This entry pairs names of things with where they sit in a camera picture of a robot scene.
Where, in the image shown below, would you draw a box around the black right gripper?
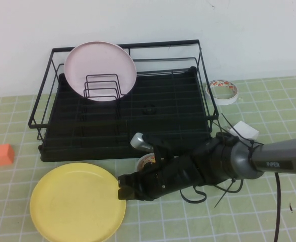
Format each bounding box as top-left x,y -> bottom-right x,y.
117,153 -> 205,202

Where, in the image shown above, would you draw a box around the yellow round plate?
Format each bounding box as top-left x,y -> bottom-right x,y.
29,162 -> 127,241

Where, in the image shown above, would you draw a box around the pink round plate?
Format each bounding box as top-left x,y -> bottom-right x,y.
64,42 -> 138,102

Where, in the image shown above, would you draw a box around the white tape roll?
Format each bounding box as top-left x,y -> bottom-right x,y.
135,152 -> 164,174
204,79 -> 240,106

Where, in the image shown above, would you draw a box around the black plastic drip tray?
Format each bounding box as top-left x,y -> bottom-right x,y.
38,67 -> 215,162

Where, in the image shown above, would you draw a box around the black zip tie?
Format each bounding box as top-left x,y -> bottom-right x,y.
213,177 -> 242,209

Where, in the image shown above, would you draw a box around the green grid tablecloth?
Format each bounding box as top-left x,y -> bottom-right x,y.
0,75 -> 296,242

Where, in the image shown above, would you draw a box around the orange block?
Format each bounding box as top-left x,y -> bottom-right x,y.
0,144 -> 15,166

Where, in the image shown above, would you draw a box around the white power adapter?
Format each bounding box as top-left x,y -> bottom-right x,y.
225,120 -> 259,141

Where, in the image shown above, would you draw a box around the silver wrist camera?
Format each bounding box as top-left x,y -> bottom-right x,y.
130,133 -> 155,153

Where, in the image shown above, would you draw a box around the black strap loop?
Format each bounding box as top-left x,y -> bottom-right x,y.
179,185 -> 206,204

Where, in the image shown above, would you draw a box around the black wire dish rack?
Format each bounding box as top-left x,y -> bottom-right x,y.
28,39 -> 219,150

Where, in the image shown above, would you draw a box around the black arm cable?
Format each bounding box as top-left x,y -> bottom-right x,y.
273,172 -> 284,242

